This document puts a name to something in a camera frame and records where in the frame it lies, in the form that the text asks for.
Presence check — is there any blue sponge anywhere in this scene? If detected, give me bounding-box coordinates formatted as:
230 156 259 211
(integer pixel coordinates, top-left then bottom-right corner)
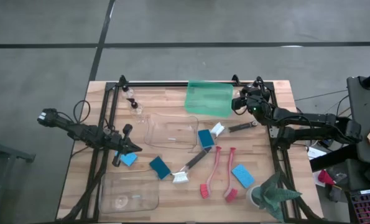
231 164 256 189
149 156 172 180
114 151 139 167
197 129 216 149

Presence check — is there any black side stand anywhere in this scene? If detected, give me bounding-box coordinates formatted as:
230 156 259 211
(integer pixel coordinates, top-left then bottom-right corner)
346 67 370 166

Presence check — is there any red cone-shaped object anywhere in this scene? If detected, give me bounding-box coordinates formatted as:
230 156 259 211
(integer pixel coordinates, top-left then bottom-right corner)
317 169 336 187

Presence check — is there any potted green succulent plant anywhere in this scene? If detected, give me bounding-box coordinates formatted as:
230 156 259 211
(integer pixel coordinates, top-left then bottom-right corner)
246 172 303 223

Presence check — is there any black cable loop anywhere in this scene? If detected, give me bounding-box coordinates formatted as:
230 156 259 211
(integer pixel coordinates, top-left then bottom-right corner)
73 100 91 124

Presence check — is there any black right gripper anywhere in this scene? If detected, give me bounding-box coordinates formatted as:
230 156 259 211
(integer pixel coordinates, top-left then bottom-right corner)
231 77 271 111

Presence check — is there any black aluminium table frame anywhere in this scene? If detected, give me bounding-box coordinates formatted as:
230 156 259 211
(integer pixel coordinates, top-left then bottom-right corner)
57 74 324 224

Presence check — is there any clear plastic bin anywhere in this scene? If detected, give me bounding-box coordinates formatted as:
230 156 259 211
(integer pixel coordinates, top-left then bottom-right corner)
99 170 160 215
144 112 200 149

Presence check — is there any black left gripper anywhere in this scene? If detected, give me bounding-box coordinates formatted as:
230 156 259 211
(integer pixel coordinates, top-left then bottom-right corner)
109 123 143 167

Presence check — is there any black-handled white bristle brush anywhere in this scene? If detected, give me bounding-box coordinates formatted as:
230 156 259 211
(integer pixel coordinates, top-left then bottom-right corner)
171 146 213 184
210 120 259 138

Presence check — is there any white paper sheet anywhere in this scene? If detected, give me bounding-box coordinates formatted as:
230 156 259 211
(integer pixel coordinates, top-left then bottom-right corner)
307 146 328 161

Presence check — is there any laptop with lit keyboard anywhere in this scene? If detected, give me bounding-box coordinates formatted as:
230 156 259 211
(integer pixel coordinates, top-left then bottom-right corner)
348 188 370 224

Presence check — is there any translucent green plastic bin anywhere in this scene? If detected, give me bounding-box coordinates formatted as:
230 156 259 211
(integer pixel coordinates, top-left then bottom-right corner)
183 80 234 118

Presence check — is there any red dish brush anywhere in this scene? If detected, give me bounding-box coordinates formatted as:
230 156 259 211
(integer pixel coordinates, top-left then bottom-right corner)
199 145 223 199
223 146 239 203

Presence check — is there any grey metal stand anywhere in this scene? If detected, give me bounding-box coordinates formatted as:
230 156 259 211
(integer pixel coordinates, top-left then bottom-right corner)
0 124 36 224

